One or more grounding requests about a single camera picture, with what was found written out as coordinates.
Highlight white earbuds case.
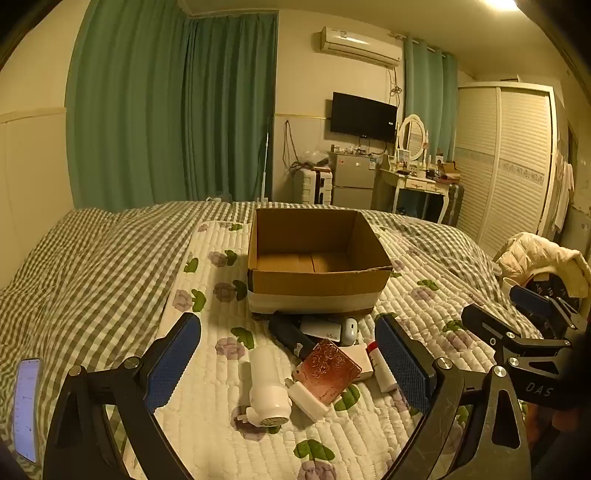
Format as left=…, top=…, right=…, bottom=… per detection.
left=339, top=318, right=360, bottom=346

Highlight white dressing table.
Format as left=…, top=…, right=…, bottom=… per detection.
left=379, top=161, right=451, bottom=224

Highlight smartphone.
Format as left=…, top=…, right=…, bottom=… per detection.
left=13, top=357, right=43, bottom=464

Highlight white cylindrical device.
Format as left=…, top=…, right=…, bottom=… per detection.
left=238, top=345, right=293, bottom=428

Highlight silver power bank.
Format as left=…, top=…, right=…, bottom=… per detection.
left=299, top=320, right=343, bottom=346

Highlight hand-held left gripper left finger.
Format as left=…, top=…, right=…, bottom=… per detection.
left=44, top=311, right=202, bottom=480

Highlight hanging white clothes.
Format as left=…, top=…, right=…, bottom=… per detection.
left=551, top=148, right=575, bottom=232

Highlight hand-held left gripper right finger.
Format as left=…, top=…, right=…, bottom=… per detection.
left=374, top=314, right=532, bottom=480

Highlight floral quilted mat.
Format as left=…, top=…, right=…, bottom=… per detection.
left=124, top=220, right=546, bottom=480

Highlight white louvered wardrobe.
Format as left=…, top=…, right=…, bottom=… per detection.
left=455, top=82, right=561, bottom=257

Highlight white air conditioner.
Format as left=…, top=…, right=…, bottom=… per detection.
left=316, top=26, right=402, bottom=69

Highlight dark green curtain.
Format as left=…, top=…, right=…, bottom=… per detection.
left=66, top=0, right=279, bottom=210

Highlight brown cardboard box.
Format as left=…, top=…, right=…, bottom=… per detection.
left=246, top=208, right=394, bottom=319

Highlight silver small fridge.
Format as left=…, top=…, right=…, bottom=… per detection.
left=332, top=152, right=377, bottom=210

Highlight silver suitcase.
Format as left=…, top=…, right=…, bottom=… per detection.
left=444, top=182, right=465, bottom=227

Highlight hanging wall cables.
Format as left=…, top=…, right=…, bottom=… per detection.
left=281, top=120, right=305, bottom=174

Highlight small white box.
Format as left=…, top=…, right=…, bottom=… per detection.
left=344, top=345, right=375, bottom=381

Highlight white oval mirror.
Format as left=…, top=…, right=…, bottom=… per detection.
left=398, top=114, right=428, bottom=162

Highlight white suitcase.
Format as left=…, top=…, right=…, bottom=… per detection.
left=292, top=167, right=334, bottom=205

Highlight black remote control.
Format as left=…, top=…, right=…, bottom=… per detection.
left=269, top=311, right=319, bottom=358

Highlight black wall television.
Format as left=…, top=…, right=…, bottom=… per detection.
left=331, top=92, right=398, bottom=144

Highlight white puffer jacket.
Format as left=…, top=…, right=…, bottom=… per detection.
left=494, top=232, right=591, bottom=296

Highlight white charger plug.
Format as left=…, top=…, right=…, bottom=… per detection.
left=288, top=381, right=326, bottom=422

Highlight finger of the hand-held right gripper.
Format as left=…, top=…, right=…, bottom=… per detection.
left=461, top=303, right=573, bottom=365
left=509, top=285, right=589, bottom=330

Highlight white pole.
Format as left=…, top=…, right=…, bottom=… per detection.
left=256, top=115, right=273, bottom=202

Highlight pink patterned case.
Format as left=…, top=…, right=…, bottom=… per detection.
left=295, top=339, right=363, bottom=407

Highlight light green curtain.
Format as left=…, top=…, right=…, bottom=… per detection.
left=401, top=34, right=459, bottom=160

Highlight white tube with red cap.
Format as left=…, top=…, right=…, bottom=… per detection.
left=366, top=340, right=399, bottom=393

